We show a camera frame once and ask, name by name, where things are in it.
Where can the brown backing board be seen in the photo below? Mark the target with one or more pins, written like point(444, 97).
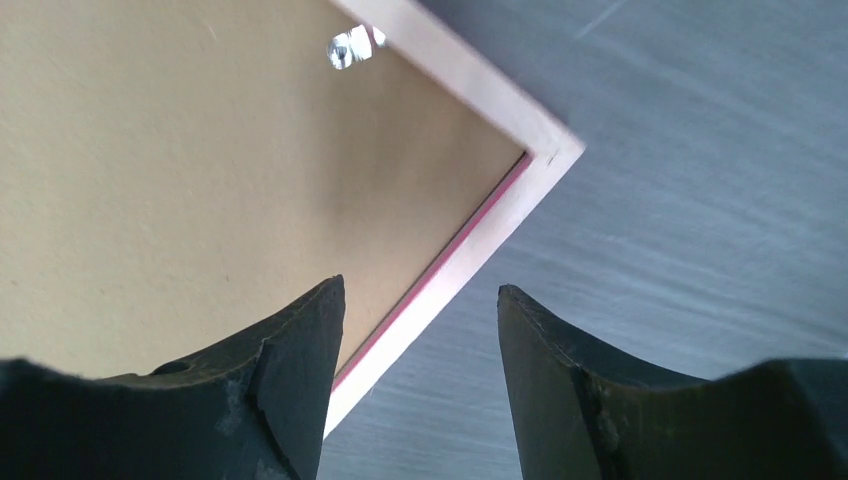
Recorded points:
point(175, 171)

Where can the orange wooden picture frame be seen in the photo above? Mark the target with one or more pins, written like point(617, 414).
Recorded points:
point(550, 150)

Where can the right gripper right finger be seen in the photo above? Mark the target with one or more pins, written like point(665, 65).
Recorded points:
point(584, 409)

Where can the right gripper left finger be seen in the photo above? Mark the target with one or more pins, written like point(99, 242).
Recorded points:
point(251, 406)

